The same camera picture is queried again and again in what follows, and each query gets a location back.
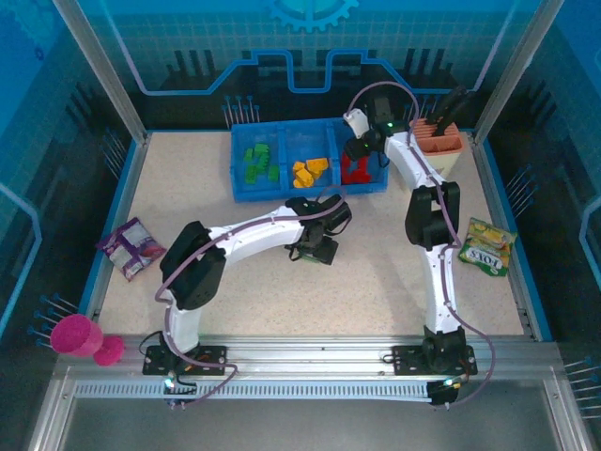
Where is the blue three-compartment sorting tray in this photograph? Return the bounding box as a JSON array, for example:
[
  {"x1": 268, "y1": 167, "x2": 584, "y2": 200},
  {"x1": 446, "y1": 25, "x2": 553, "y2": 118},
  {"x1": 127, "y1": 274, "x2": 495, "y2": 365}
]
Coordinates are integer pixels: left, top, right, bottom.
[{"x1": 230, "y1": 117, "x2": 391, "y2": 204}]

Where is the cream knife block orange top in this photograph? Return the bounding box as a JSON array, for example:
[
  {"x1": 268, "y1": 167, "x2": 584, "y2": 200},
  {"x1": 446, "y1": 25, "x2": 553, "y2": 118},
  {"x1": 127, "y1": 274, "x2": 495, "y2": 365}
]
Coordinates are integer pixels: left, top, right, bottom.
[{"x1": 407, "y1": 119, "x2": 466, "y2": 179}]

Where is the green yellow snack bag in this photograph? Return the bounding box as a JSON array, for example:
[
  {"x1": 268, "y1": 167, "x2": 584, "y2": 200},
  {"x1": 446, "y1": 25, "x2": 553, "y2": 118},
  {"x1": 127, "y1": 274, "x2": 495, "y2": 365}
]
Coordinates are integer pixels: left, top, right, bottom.
[{"x1": 457, "y1": 216, "x2": 518, "y2": 278}]

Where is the grey metal front panel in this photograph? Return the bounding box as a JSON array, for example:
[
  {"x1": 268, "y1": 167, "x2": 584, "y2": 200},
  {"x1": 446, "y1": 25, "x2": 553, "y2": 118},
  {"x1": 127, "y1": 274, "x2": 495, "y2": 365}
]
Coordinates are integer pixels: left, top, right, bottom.
[{"x1": 27, "y1": 398, "x2": 583, "y2": 451}]

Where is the purple snack bag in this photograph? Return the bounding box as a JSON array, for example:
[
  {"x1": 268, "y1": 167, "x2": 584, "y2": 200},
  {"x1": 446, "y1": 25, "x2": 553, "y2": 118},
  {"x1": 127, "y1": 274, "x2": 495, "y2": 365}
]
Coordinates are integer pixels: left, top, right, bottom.
[{"x1": 96, "y1": 216, "x2": 168, "y2": 283}]

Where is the black controller board with LED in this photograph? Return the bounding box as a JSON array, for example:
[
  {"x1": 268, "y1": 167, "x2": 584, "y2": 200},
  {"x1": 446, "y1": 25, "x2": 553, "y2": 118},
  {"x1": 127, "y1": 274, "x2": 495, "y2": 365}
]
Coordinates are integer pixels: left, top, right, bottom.
[
  {"x1": 162, "y1": 370, "x2": 198, "y2": 410},
  {"x1": 427, "y1": 378, "x2": 464, "y2": 409}
]

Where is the pink foam goblet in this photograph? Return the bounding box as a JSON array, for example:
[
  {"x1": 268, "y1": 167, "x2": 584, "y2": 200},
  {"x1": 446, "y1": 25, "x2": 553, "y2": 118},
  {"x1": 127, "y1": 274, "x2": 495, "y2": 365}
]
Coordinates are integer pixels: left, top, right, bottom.
[{"x1": 50, "y1": 313, "x2": 126, "y2": 367}]

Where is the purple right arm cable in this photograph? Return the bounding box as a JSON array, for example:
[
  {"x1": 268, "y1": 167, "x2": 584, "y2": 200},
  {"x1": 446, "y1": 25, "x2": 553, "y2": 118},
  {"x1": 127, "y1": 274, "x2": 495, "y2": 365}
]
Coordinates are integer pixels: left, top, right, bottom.
[{"x1": 345, "y1": 80, "x2": 498, "y2": 410}]

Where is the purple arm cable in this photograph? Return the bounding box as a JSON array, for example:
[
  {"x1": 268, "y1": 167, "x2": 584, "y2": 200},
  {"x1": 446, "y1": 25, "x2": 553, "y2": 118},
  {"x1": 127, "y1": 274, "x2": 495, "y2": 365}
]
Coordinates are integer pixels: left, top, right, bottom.
[
  {"x1": 345, "y1": 80, "x2": 498, "y2": 410},
  {"x1": 154, "y1": 185, "x2": 348, "y2": 410}
]

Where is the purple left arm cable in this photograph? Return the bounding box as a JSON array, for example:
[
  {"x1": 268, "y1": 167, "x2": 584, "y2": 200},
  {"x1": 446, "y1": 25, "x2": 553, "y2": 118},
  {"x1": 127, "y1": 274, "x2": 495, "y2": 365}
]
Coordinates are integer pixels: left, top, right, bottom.
[{"x1": 154, "y1": 185, "x2": 348, "y2": 410}]

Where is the black knife handle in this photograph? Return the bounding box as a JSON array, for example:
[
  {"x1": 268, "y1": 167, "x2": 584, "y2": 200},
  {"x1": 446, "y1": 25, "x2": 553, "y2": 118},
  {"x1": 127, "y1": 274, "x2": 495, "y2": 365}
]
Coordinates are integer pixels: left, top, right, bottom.
[
  {"x1": 434, "y1": 88, "x2": 474, "y2": 138},
  {"x1": 430, "y1": 86, "x2": 467, "y2": 131}
]

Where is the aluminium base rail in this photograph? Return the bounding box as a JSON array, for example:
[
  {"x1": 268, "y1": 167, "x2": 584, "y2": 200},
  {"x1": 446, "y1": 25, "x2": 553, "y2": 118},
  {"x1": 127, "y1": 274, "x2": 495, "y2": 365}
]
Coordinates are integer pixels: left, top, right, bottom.
[{"x1": 55, "y1": 334, "x2": 564, "y2": 382}]

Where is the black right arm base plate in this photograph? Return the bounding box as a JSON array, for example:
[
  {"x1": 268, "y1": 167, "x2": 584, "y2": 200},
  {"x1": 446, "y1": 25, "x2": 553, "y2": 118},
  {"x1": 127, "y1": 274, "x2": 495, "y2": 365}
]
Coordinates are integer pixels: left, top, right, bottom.
[{"x1": 392, "y1": 344, "x2": 479, "y2": 377}]

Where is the white slotted cable duct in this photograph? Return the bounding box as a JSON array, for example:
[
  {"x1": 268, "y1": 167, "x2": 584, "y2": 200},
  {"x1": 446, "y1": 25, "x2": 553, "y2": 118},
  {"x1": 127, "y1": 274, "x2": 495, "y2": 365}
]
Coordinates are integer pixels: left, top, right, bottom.
[{"x1": 74, "y1": 379, "x2": 436, "y2": 401}]

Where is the aluminium frame post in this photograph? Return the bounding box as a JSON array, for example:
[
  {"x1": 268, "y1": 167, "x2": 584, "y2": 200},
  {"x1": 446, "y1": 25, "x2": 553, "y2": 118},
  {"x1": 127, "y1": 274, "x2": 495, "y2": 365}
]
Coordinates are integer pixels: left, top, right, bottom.
[
  {"x1": 470, "y1": 0, "x2": 567, "y2": 147},
  {"x1": 50, "y1": 0, "x2": 150, "y2": 146}
]

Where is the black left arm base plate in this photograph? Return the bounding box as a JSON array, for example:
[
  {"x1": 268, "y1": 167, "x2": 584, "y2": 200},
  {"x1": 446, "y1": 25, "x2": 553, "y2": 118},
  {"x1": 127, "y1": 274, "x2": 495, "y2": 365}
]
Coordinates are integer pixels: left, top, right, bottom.
[{"x1": 143, "y1": 345, "x2": 229, "y2": 377}]

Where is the aluminium side rail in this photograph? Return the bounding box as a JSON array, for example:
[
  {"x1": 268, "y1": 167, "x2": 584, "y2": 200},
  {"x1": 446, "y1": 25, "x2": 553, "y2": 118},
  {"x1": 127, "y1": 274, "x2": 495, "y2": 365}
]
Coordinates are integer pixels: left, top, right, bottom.
[
  {"x1": 470, "y1": 133, "x2": 541, "y2": 342},
  {"x1": 84, "y1": 133, "x2": 151, "y2": 320}
]

